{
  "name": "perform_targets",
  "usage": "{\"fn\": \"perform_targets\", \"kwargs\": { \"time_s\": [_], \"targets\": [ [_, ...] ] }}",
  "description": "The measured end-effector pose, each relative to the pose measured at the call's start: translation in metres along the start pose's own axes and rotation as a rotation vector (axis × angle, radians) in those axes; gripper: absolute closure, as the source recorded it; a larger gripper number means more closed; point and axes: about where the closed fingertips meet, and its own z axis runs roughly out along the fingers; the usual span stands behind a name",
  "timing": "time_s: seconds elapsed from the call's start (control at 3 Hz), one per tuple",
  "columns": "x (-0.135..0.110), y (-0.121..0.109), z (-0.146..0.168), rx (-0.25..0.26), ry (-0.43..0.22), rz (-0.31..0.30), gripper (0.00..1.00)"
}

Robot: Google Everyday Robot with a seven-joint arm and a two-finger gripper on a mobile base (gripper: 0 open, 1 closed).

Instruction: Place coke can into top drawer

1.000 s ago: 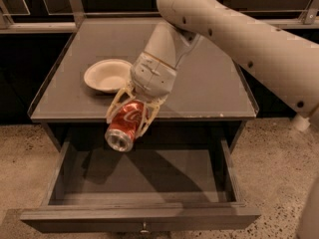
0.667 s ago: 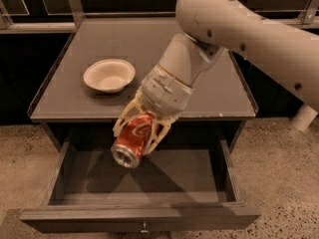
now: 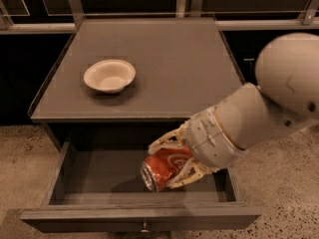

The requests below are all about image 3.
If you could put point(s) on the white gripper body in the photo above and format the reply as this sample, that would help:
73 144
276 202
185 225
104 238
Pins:
206 139

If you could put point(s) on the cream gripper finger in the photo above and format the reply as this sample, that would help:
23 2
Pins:
174 139
192 171

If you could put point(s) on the red coke can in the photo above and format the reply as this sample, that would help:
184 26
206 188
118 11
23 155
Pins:
159 168

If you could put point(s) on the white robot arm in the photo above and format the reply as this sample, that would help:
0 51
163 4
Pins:
284 99

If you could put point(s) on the metal drawer knob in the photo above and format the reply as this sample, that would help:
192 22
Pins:
145 229

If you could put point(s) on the grey drawer cabinet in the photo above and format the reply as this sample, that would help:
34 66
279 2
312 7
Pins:
182 67

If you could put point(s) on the open grey top drawer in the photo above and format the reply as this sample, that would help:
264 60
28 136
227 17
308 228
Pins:
102 190

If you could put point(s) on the white paper bowl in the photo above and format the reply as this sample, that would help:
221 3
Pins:
109 76

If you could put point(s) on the metal railing frame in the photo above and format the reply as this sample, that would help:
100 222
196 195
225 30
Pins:
229 15

